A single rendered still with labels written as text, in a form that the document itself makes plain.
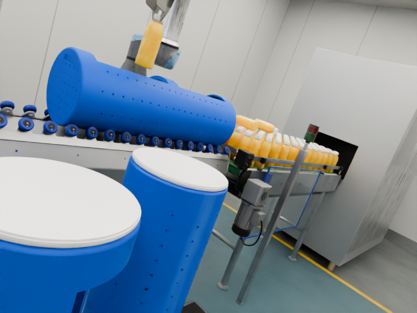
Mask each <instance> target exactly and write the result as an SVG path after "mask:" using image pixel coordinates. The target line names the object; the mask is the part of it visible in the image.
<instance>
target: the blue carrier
mask: <svg viewBox="0 0 417 313"><path fill-rule="evenodd" d="M112 94H113V95H112ZM47 109H48V113H49V116H50V118H51V120H52V121H53V122H55V123H56V124H57V125H59V126H64V127H66V126H67V125H69V124H74V125H76V126H77V127H78V128H79V129H87V128H89V127H94V128H96V129H97V131H100V132H105V131H106V130H109V129H110V130H113V131H114V132H115V134H122V133H123V132H128V133H129V134H130V135H131V136H137V135H139V134H143V135H144V136H145V137H146V138H151V137H152V136H157V137H158V138H159V140H164V139H165V138H170V139H171V141H173V142H175V141H176V140H182V142H183V143H187V142H188V141H191V142H192V143H193V144H195V145H197V144H198V143H202V144H203V145H204V146H207V145H208V144H211V145H212V146H213V147H216V146H217V145H219V146H221V145H223V144H224V143H225V142H227V141H228V140H229V138H230V137H231V136H232V134H233V132H234V129H235V125H236V112H235V108H234V107H233V105H232V103H231V102H230V101H229V100H228V99H226V98H224V97H221V96H218V95H215V94H210V95H207V96H205V95H203V94H199V93H195V92H193V91H189V90H187V89H183V88H180V87H179V86H178V85H177V83H176V82H174V81H173V80H171V79H167V78H164V77H162V76H151V77H146V76H143V75H139V74H136V73H133V72H131V71H127V70H123V69H121V68H117V67H115V66H112V65H108V64H105V63H102V62H99V61H97V60H96V58H95V56H94V55H93V54H91V53H89V52H87V51H84V50H81V49H78V48H75V47H67V48H65V49H63V50H62V51H61V52H60V53H59V54H58V56H57V57H56V59H55V61H54V62H53V65H52V68H51V70H50V74H49V77H48V83H47Z"/></svg>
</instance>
